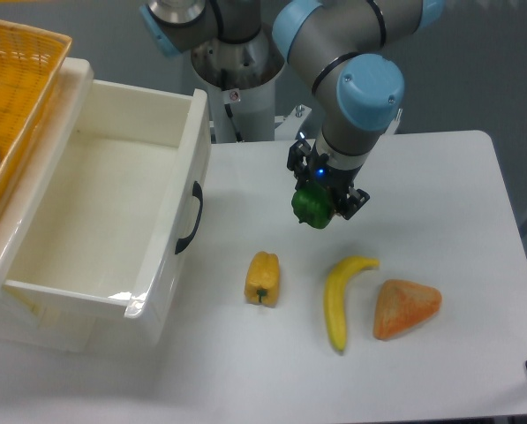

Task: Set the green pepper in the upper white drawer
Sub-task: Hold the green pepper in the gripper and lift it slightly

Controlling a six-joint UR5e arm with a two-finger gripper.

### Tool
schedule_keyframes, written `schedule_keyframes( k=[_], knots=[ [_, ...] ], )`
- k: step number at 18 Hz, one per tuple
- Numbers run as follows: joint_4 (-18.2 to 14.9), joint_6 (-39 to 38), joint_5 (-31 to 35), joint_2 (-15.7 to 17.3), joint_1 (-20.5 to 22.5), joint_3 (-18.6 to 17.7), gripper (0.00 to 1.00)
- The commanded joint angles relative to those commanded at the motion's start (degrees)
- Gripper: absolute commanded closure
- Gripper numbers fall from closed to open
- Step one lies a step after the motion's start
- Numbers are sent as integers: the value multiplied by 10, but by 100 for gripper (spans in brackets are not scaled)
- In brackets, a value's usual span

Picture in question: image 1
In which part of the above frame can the yellow toy pepper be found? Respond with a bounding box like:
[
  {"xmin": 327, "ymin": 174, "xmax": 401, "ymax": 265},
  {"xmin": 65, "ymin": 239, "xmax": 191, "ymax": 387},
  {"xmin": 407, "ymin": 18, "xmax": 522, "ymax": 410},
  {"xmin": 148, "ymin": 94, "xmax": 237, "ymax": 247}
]
[{"xmin": 244, "ymin": 251, "xmax": 280, "ymax": 307}]

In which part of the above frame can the yellow woven basket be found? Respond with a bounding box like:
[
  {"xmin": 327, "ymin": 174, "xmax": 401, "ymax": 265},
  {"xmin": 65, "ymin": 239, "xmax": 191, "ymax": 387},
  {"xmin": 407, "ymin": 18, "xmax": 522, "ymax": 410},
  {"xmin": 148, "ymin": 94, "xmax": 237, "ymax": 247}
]
[{"xmin": 0, "ymin": 19, "xmax": 72, "ymax": 204}]

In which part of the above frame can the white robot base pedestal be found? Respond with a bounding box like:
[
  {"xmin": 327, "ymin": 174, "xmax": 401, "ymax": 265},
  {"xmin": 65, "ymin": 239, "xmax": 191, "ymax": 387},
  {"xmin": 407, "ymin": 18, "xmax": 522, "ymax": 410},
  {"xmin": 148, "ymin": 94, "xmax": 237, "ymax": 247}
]
[{"xmin": 190, "ymin": 26, "xmax": 287, "ymax": 144}]

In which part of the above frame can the orange triangular toy fruit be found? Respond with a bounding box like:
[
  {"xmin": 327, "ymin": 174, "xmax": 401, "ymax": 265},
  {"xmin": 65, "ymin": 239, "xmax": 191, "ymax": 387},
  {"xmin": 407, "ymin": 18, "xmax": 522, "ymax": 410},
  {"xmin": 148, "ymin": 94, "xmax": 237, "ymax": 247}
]
[{"xmin": 373, "ymin": 279, "xmax": 442, "ymax": 340}]

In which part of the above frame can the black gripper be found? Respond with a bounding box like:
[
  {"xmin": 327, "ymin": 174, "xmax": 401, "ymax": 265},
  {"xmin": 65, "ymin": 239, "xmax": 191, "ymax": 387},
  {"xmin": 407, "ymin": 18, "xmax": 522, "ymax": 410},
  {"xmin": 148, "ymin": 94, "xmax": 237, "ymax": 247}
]
[{"xmin": 287, "ymin": 139, "xmax": 370, "ymax": 220}]

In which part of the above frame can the green toy pepper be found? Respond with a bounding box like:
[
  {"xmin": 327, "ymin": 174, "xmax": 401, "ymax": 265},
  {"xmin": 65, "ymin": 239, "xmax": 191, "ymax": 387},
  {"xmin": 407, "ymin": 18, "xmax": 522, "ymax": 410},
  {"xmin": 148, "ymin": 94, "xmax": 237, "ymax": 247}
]
[{"xmin": 291, "ymin": 182, "xmax": 333, "ymax": 230}]

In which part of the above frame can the yellow toy banana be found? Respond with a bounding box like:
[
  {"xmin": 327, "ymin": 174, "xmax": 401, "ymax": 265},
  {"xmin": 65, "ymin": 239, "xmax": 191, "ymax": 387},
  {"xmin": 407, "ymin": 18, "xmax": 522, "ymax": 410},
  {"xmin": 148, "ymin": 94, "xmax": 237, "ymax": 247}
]
[{"xmin": 323, "ymin": 255, "xmax": 380, "ymax": 353}]

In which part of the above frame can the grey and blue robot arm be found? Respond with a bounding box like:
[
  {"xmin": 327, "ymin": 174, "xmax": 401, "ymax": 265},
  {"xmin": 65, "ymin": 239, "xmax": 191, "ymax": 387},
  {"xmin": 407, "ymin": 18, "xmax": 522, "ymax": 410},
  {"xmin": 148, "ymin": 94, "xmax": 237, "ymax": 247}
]
[{"xmin": 139, "ymin": 1, "xmax": 445, "ymax": 229}]

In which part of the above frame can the black drawer handle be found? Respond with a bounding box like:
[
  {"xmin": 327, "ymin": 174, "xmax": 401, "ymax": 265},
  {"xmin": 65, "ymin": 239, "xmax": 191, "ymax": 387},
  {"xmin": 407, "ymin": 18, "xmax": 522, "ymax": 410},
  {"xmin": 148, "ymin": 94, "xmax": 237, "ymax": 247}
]
[{"xmin": 174, "ymin": 180, "xmax": 204, "ymax": 255}]

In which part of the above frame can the white drawer cabinet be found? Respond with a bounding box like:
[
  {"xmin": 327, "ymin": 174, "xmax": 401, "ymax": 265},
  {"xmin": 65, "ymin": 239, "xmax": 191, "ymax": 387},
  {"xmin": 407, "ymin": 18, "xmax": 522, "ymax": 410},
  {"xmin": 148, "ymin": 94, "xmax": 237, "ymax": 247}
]
[{"xmin": 0, "ymin": 58, "xmax": 211, "ymax": 352}]

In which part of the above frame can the open upper white drawer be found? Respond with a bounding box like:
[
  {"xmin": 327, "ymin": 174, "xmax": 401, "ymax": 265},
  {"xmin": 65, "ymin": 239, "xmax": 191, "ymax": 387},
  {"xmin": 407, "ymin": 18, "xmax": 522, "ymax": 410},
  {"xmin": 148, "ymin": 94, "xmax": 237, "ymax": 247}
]
[{"xmin": 4, "ymin": 81, "xmax": 211, "ymax": 321}]

